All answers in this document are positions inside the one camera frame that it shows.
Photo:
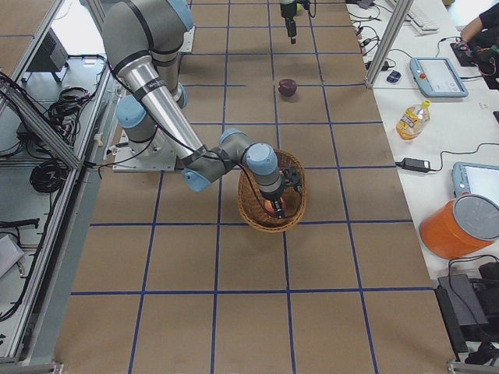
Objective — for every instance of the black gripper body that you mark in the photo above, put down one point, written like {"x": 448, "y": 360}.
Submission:
{"x": 274, "y": 196}
{"x": 288, "y": 11}

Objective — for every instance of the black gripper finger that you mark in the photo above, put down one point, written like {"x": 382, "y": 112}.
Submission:
{"x": 292, "y": 31}
{"x": 287, "y": 26}

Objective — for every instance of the red yellow apple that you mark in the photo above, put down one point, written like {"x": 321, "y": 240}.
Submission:
{"x": 267, "y": 208}

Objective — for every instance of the dark red apple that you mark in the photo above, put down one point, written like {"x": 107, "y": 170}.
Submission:
{"x": 287, "y": 87}

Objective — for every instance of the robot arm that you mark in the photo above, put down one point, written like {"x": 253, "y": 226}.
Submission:
{"x": 142, "y": 40}

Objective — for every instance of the woven wicker basket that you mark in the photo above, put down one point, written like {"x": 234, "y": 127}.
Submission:
{"x": 251, "y": 203}

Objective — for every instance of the blue computer mouse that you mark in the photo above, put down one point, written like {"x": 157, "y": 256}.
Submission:
{"x": 394, "y": 76}

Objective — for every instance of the white keyboard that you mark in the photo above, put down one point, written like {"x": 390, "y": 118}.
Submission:
{"x": 420, "y": 22}

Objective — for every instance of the black power adapter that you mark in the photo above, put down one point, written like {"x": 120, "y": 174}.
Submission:
{"x": 412, "y": 164}

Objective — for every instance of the teach pendant far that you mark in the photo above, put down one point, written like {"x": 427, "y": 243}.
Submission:
{"x": 437, "y": 78}

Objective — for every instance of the teach pendant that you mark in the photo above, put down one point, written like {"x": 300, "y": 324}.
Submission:
{"x": 478, "y": 179}
{"x": 437, "y": 78}

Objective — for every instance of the orange juice bottle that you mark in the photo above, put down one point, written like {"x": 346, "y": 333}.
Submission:
{"x": 414, "y": 120}

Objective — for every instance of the teach pendant near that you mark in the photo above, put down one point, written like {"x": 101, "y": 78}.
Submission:
{"x": 478, "y": 179}

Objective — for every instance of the orange cylindrical container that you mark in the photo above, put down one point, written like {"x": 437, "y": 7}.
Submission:
{"x": 464, "y": 225}

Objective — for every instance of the black equipment box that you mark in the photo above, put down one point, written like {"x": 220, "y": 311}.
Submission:
{"x": 469, "y": 307}

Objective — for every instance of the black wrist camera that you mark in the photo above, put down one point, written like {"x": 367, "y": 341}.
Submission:
{"x": 293, "y": 179}

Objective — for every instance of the aluminium frame post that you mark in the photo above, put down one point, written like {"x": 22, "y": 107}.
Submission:
{"x": 390, "y": 33}

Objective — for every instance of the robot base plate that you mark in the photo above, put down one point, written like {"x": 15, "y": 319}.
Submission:
{"x": 151, "y": 156}

